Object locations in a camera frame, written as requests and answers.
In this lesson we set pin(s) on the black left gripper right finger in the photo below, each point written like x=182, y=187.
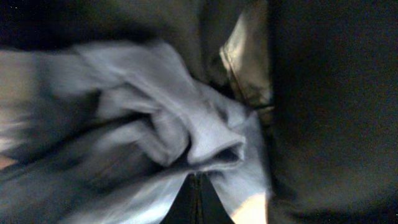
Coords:
x=210, y=210

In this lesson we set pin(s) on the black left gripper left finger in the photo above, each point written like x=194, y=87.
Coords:
x=184, y=207

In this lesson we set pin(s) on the medium blue denim garment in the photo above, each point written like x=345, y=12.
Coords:
x=107, y=133

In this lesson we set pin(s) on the black red garment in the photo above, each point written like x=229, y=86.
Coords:
x=333, y=157

